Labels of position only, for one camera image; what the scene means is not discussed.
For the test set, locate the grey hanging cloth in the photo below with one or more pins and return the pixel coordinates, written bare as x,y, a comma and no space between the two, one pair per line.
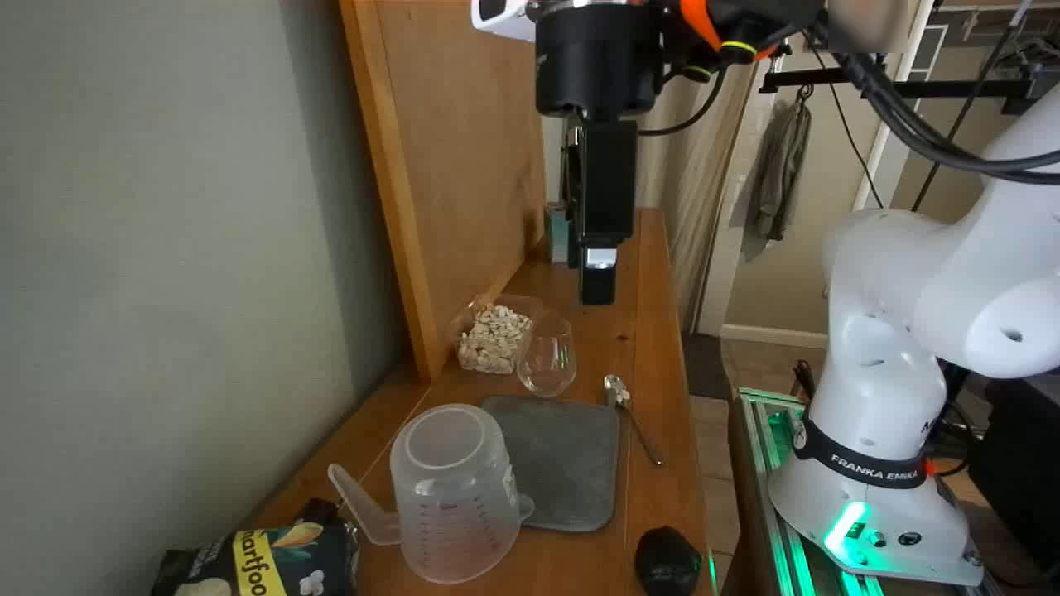
777,177

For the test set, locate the clear container of white seeds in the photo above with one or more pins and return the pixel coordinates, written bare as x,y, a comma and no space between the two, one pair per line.
491,335

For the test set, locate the black round computer mouse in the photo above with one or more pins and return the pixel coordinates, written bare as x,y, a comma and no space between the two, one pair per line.
666,559

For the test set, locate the clear plastic measuring jug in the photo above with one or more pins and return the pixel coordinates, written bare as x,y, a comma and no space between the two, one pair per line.
453,497

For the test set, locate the black yellow snack bag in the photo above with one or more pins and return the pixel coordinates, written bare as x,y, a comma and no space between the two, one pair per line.
268,558

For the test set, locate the clear drinking glass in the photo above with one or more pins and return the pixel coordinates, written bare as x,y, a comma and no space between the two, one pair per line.
547,358

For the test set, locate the grey quilted potholder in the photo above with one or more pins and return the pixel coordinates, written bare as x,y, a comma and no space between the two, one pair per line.
569,463

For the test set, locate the teal wooden box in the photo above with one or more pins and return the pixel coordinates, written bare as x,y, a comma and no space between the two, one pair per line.
558,234

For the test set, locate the robot base platform green light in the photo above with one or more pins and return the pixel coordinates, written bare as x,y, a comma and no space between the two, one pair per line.
766,440

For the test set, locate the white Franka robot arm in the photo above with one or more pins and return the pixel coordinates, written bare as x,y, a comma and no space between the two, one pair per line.
881,332

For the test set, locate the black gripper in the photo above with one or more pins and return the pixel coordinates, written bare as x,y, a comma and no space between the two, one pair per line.
601,59

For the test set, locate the beige curtain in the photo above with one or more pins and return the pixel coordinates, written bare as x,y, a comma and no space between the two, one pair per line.
706,199

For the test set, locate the metal spoon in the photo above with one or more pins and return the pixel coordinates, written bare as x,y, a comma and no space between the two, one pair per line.
616,389

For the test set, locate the wooden backboard panel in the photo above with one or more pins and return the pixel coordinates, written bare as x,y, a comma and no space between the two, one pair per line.
465,166

